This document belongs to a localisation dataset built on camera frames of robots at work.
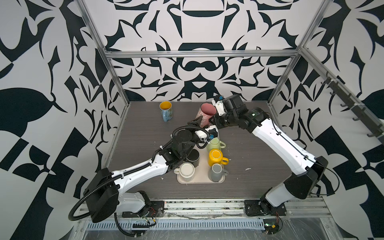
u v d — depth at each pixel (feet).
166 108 3.36
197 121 2.20
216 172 2.52
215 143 2.84
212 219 2.39
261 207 2.22
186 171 2.60
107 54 3.01
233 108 1.83
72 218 1.21
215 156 2.68
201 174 2.80
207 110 2.58
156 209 2.43
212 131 1.96
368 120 1.80
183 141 1.75
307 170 1.35
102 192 1.32
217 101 2.14
